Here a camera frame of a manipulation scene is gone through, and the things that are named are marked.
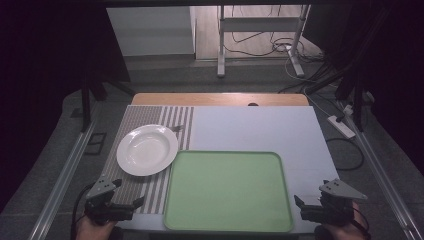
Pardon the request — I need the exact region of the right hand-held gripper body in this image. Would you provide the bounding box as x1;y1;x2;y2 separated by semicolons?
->
301;178;368;228

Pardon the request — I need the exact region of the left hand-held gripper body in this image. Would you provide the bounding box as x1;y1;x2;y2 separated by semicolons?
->
84;176;134;225

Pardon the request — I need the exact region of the person's left hand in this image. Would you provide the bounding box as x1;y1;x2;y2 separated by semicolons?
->
75;215;118;240

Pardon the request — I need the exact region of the person's right hand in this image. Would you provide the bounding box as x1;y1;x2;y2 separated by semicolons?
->
321;202;369;240

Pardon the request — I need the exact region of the white round plate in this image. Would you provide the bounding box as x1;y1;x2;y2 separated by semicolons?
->
116;124;179;177

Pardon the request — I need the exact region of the white power strip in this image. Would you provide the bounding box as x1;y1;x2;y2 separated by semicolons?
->
327;114;357;140

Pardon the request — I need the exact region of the grey striped placemat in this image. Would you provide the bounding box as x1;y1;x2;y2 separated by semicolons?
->
99;105;195;215

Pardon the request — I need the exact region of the green plastic tray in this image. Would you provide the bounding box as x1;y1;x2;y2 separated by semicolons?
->
162;150;295;234

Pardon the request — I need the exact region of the white table board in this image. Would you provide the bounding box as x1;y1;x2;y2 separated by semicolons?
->
114;105;340;234

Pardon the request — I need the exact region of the black stand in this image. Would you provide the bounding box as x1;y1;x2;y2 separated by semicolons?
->
334;6;392;133
79;59;136;133

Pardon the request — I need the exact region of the wooden table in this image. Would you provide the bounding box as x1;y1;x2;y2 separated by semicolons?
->
131;92;310;107

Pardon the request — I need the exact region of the dark curtain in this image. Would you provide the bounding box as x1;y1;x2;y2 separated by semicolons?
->
0;0;132;214
302;0;424;168

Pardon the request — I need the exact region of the white panel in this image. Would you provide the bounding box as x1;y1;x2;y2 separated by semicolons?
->
106;6;196;58

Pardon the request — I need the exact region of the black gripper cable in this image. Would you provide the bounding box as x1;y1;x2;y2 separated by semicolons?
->
70;182;96;240

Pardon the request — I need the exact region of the aluminium rail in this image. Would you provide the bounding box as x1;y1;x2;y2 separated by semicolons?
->
336;99;424;240
28;119;98;240

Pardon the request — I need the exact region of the black looped floor cable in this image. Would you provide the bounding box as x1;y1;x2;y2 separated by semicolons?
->
325;137;365;172

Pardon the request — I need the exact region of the black floor bracket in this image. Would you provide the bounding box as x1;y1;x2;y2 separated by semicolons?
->
83;132;108;156

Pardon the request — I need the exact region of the white floor cable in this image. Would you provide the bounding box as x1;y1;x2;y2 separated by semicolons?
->
283;43;334;116

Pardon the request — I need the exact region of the black floor cables bundle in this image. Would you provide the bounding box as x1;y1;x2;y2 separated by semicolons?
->
222;4;326;64

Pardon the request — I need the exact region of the white metal stand frame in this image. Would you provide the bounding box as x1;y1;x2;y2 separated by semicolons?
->
216;4;312;79

